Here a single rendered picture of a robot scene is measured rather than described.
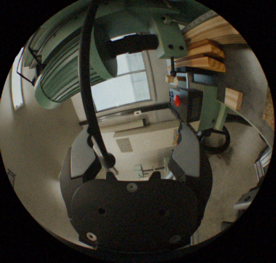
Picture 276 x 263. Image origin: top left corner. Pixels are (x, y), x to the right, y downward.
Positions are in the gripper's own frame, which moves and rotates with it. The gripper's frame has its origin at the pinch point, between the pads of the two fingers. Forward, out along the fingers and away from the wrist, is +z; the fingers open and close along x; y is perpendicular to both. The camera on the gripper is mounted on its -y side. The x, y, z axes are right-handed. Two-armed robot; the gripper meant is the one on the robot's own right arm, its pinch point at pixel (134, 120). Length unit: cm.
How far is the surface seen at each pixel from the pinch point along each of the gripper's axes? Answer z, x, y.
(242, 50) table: -4.5, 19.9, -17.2
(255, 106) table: -7.6, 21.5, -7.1
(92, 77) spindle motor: 8.1, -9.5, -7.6
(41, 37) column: 2.4, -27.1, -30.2
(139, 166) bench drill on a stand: 89, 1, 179
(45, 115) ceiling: 63, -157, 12
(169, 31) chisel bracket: 8.8, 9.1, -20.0
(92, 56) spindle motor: 4.4, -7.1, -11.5
